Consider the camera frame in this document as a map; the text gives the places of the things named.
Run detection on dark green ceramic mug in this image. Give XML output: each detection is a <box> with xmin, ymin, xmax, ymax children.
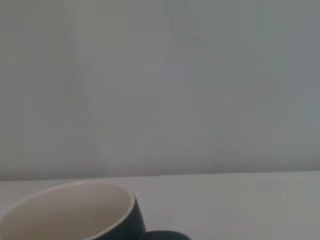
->
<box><xmin>0</xmin><ymin>180</ymin><xmax>193</xmax><ymax>240</ymax></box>

